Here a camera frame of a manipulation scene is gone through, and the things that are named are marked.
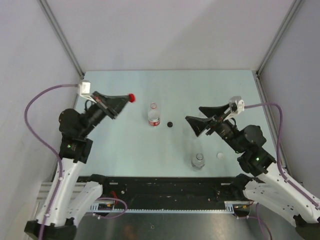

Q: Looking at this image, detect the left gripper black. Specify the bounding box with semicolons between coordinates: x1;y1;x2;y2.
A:
80;90;132;137

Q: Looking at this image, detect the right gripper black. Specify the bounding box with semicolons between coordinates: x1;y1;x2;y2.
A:
184;103;244;154

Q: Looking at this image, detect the red bottle cap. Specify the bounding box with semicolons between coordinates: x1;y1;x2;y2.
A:
128;93;136;103

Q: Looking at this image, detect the clear bottle red label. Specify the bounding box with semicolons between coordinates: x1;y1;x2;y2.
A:
147;102;161;127

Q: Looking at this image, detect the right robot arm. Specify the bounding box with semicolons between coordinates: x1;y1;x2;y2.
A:
185;100;320;240

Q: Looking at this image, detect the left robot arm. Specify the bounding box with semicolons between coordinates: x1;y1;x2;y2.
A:
24;91;136;240

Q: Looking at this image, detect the black bottle cap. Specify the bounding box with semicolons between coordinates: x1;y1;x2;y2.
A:
167;121;173;128

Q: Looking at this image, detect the white bottle cap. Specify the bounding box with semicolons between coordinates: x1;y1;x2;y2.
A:
217;152;224;160

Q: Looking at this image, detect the short clear bottle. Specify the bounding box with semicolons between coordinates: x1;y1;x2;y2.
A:
191;153;205;170

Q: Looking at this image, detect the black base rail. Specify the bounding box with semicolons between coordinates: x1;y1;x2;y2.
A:
77;174;249;207

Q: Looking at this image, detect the slotted cable duct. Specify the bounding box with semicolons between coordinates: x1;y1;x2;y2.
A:
88;198;251;215

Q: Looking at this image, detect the left aluminium corner post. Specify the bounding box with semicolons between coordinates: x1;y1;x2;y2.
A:
37;0;85;79

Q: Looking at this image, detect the aluminium corner post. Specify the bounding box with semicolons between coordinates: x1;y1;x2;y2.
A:
37;0;85;79
255;0;305;76

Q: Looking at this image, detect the right aluminium corner post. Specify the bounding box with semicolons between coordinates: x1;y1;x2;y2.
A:
255;0;305;76

